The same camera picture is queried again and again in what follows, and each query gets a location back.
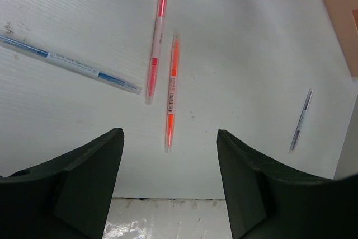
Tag pink gel pen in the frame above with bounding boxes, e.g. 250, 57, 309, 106
145, 0, 167, 104

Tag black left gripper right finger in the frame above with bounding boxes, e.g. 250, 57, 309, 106
217, 130, 357, 238

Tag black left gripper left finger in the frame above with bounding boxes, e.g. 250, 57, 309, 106
1, 128, 124, 238

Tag grey clear pen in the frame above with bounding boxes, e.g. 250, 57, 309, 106
1, 35, 142, 95

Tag peach plastic desk organizer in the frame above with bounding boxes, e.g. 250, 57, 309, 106
323, 0, 357, 77

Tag orange gel pen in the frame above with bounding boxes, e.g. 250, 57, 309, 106
165, 32, 180, 153

